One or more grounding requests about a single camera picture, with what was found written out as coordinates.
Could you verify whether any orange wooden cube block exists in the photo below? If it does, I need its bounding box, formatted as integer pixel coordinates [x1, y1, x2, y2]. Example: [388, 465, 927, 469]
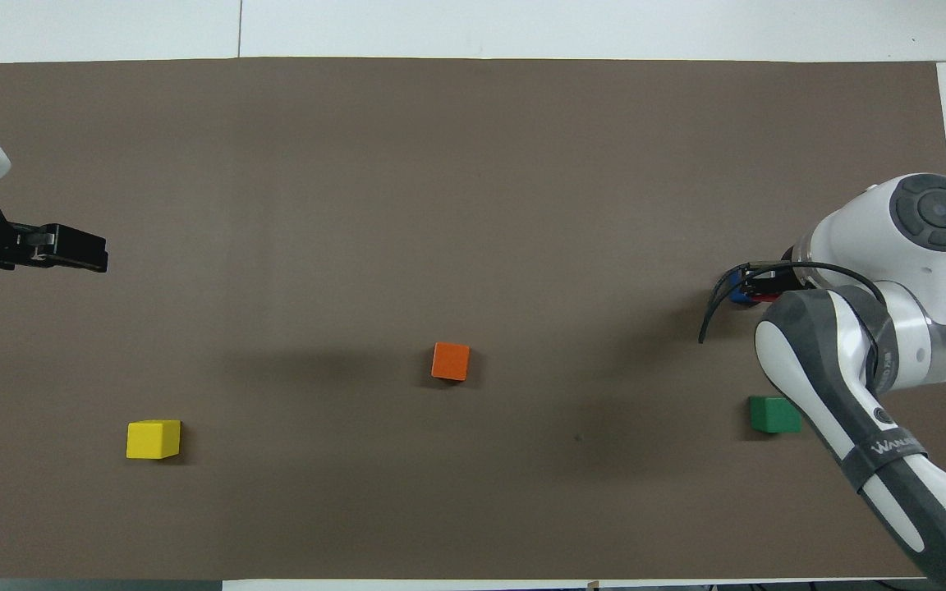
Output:
[430, 341, 471, 383]

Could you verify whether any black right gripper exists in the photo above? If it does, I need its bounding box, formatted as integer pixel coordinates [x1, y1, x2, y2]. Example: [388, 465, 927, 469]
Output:
[737, 241, 811, 298]

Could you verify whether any yellow wooden cube block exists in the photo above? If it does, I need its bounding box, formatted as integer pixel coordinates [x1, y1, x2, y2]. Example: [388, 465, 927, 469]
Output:
[126, 419, 182, 460]

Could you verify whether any green wooden cube block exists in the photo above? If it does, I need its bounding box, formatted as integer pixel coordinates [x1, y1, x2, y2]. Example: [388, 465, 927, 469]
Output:
[749, 395, 802, 435]

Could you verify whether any brown table mat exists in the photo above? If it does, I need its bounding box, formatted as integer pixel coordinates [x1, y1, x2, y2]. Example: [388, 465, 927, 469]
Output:
[0, 56, 946, 584]

